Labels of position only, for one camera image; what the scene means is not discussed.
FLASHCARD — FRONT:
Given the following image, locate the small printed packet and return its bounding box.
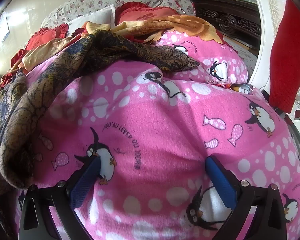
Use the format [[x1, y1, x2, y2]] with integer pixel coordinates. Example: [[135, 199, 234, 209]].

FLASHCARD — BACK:
[[207, 81, 253, 96]]

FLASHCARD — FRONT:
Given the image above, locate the crumpled red fabric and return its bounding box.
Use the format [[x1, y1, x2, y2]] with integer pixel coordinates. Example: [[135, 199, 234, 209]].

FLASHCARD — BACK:
[[0, 49, 28, 88]]

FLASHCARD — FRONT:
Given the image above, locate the white pillow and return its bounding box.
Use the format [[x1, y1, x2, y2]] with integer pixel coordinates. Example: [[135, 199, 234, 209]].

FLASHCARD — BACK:
[[67, 4, 115, 31]]

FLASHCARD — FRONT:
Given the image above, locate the pile of red clothes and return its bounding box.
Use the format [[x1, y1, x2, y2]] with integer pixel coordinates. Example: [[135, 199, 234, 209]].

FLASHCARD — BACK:
[[115, 2, 181, 27]]

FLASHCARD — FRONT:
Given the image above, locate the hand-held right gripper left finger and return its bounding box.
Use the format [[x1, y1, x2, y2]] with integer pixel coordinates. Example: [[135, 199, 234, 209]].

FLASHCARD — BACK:
[[18, 155, 103, 240]]

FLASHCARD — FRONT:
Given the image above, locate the brown floral patterned garment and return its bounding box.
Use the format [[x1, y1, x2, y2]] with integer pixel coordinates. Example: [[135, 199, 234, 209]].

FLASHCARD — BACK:
[[0, 29, 200, 230]]

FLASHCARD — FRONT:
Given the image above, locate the dark carved wooden cabinet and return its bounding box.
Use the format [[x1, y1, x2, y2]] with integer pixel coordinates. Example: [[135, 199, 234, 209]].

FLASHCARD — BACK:
[[189, 0, 262, 53]]

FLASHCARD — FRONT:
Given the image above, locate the red cloth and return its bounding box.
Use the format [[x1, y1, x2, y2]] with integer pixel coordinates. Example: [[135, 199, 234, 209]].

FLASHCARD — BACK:
[[268, 0, 300, 114]]

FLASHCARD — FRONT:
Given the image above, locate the orange flower cloth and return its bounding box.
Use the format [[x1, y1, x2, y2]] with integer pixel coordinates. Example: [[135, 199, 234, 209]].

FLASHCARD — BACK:
[[85, 15, 225, 44]]

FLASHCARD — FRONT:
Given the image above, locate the peach cloth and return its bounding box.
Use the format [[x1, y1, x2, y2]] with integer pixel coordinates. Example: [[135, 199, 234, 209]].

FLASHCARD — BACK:
[[19, 36, 75, 71]]

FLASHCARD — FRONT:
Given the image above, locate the white ornate chair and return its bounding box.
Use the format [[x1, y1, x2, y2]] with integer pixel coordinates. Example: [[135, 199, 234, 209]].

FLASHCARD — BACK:
[[249, 0, 278, 91]]

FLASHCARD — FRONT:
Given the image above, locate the pink penguin print blanket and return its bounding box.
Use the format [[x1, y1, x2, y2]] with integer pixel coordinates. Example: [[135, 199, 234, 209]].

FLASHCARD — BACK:
[[15, 29, 300, 240]]

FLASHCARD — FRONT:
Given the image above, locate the floral print pillow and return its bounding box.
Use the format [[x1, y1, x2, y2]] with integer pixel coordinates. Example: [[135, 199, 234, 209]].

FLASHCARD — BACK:
[[41, 0, 196, 31]]

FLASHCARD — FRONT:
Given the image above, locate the red ruffled cushion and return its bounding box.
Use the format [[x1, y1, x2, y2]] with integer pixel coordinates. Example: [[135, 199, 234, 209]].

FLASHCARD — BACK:
[[25, 24, 69, 51]]

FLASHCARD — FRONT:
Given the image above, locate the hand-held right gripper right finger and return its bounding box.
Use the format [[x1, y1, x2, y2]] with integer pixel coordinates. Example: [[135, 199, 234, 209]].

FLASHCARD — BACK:
[[205, 155, 290, 240]]

